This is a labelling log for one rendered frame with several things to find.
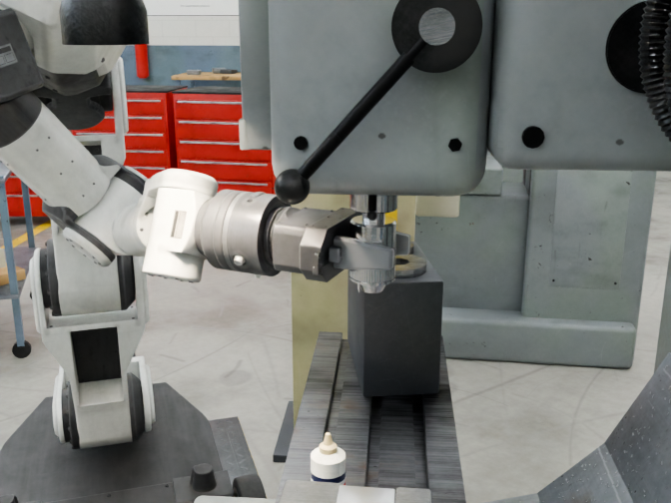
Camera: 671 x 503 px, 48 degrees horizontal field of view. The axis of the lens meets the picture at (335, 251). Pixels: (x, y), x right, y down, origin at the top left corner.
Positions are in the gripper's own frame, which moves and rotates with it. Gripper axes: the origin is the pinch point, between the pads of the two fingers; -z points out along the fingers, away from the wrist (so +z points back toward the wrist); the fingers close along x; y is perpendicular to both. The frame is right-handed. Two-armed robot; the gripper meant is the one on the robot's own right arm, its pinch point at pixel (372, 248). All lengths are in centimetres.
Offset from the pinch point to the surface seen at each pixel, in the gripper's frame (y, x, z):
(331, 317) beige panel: 77, 157, 72
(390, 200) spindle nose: -5.4, -1.1, -2.1
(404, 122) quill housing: -14.1, -8.6, -5.7
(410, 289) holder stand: 16.1, 32.6, 5.7
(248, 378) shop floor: 125, 189, 124
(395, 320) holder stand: 20.9, 31.6, 7.5
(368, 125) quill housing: -13.8, -9.5, -2.8
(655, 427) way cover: 23.5, 18.6, -29.2
